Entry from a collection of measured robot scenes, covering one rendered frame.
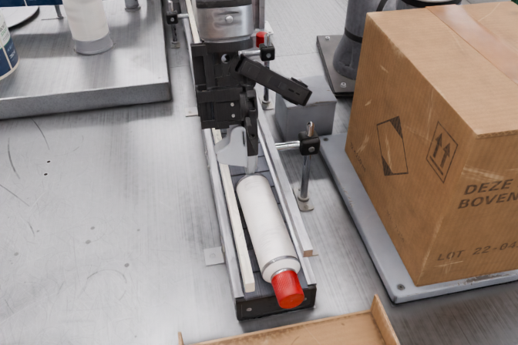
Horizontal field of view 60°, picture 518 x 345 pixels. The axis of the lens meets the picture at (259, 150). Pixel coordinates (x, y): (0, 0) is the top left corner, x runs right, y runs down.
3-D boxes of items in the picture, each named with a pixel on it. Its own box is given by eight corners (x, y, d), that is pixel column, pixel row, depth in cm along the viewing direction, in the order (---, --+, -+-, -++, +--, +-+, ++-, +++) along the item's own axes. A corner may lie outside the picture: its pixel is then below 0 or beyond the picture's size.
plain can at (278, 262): (235, 175, 67) (272, 293, 52) (268, 170, 68) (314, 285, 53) (235, 199, 70) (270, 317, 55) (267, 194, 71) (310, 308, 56)
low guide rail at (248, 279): (181, -15, 136) (180, -22, 135) (185, -16, 137) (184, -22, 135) (244, 293, 56) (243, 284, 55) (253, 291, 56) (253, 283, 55)
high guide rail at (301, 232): (204, -35, 134) (204, -39, 133) (208, -35, 134) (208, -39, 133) (304, 257, 54) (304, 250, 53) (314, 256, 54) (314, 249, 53)
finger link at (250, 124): (242, 149, 68) (237, 93, 65) (253, 148, 68) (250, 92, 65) (247, 160, 64) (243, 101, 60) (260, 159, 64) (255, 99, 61)
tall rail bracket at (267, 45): (239, 102, 100) (237, 33, 89) (270, 98, 101) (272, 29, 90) (241, 110, 98) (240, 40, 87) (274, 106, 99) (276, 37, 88)
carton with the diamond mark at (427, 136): (343, 149, 84) (365, 11, 67) (461, 135, 88) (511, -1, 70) (415, 289, 62) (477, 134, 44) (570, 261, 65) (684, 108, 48)
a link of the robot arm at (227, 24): (247, 3, 64) (257, 5, 57) (249, 35, 66) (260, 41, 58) (194, 7, 63) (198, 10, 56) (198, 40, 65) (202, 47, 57)
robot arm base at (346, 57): (331, 48, 115) (335, 11, 108) (391, 49, 114) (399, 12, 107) (334, 80, 103) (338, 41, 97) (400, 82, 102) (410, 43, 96)
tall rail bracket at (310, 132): (268, 197, 78) (270, 121, 67) (309, 192, 79) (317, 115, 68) (273, 211, 75) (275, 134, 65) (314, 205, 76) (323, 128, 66)
